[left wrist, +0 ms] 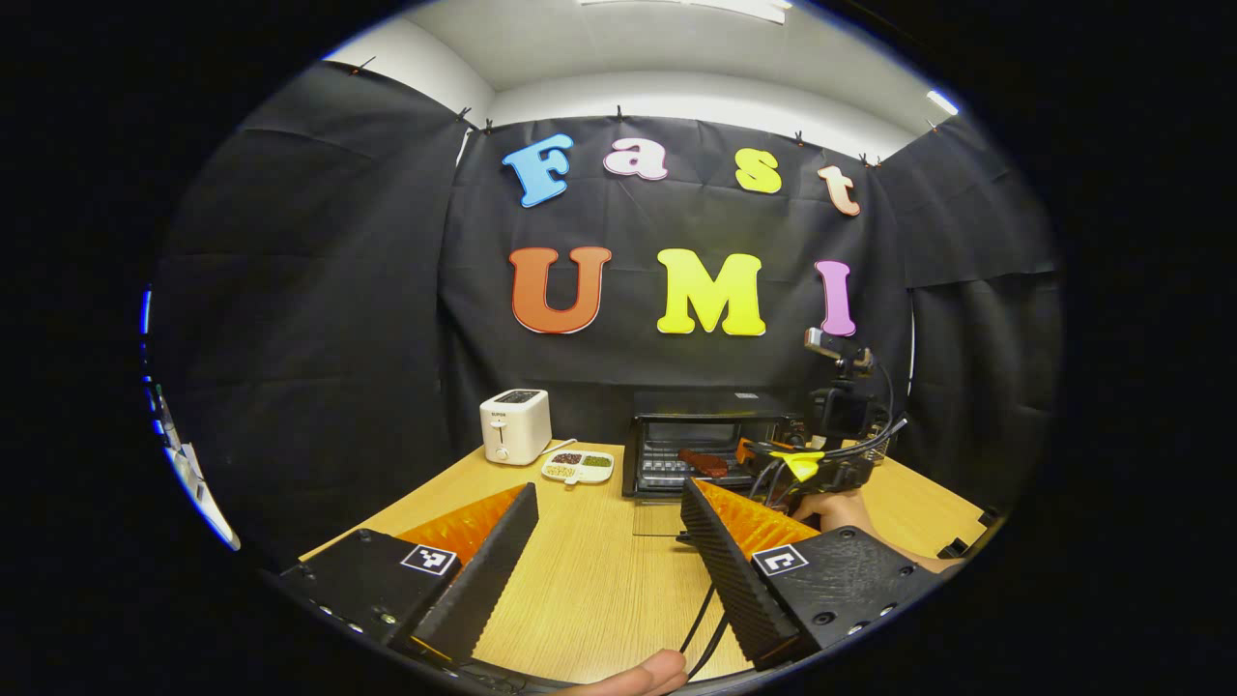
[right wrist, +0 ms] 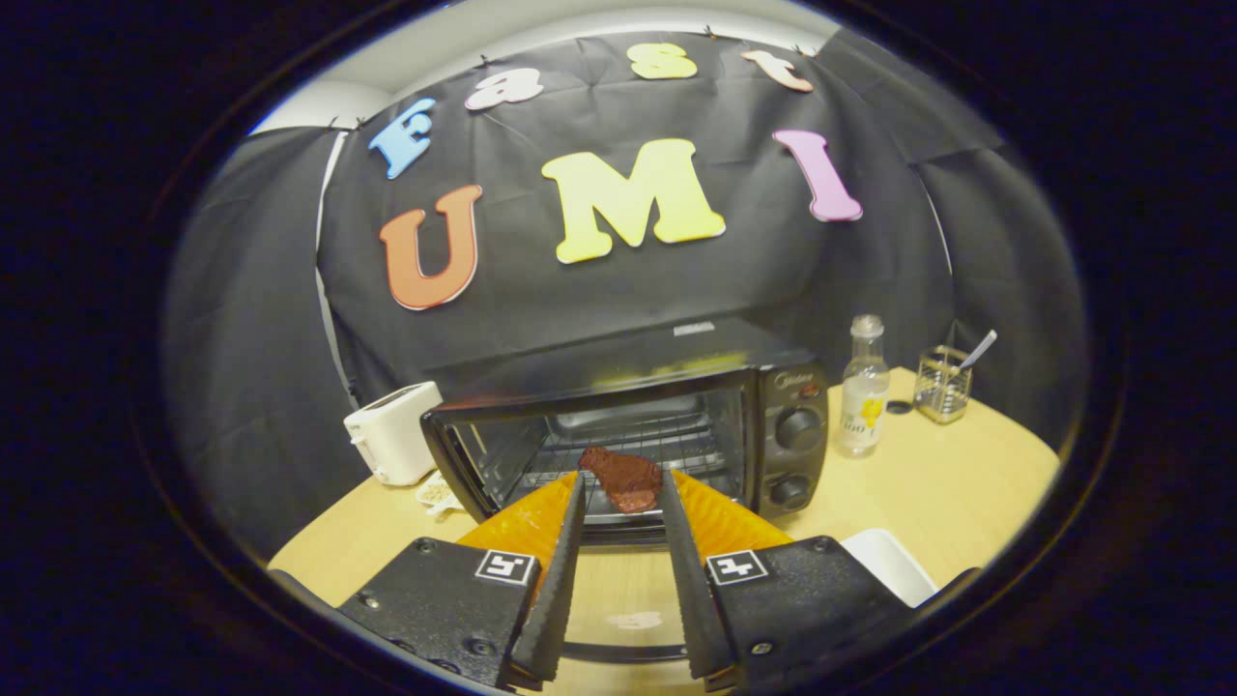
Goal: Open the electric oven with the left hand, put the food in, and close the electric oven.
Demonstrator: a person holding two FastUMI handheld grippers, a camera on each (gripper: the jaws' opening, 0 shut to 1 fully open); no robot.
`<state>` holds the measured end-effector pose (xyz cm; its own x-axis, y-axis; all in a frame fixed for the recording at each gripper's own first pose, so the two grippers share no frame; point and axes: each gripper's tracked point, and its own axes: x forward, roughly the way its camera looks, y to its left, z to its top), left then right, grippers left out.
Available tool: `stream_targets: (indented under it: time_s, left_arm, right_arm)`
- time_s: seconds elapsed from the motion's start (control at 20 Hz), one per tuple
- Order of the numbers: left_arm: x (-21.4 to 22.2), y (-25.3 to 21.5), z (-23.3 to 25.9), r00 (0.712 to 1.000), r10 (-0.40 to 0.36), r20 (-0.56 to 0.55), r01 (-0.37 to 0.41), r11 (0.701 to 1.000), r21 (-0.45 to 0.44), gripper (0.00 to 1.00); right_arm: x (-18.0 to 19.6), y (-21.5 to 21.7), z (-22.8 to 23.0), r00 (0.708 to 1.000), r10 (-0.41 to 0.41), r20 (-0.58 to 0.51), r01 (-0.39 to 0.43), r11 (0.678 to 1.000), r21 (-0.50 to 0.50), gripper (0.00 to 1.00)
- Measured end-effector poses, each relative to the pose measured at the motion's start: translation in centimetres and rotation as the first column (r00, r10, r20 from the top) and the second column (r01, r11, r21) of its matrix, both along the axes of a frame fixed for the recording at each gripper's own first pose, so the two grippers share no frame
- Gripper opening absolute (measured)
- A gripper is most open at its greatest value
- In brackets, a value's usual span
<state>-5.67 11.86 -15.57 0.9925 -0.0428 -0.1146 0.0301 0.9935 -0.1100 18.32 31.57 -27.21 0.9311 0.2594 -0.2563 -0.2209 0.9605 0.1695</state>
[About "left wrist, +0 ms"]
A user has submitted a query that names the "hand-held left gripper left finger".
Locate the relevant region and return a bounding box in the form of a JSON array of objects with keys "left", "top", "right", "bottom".
[{"left": 280, "top": 481, "right": 540, "bottom": 668}]

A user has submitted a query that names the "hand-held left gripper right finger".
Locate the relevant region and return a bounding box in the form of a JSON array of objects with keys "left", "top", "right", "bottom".
[{"left": 679, "top": 477, "right": 943, "bottom": 673}]

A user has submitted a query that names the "black electric oven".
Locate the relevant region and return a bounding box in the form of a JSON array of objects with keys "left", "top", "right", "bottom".
[{"left": 621, "top": 390, "right": 811, "bottom": 539}]

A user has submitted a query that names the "white divided dish with beans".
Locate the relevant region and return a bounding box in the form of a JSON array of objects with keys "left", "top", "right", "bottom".
[{"left": 540, "top": 449, "right": 616, "bottom": 486}]

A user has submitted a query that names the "white toaster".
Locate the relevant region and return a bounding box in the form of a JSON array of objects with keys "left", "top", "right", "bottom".
[{"left": 479, "top": 389, "right": 553, "bottom": 466}]

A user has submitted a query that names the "black backdrop cloth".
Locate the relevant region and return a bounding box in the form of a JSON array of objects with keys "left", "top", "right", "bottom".
[{"left": 150, "top": 58, "right": 1064, "bottom": 571}]

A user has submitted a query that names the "large ceiling light panel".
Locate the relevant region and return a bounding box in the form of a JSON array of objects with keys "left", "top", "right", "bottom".
[{"left": 580, "top": 0, "right": 793, "bottom": 25}]

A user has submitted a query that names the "black cable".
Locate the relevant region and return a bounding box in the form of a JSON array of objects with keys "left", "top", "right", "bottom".
[{"left": 676, "top": 583, "right": 731, "bottom": 681}]

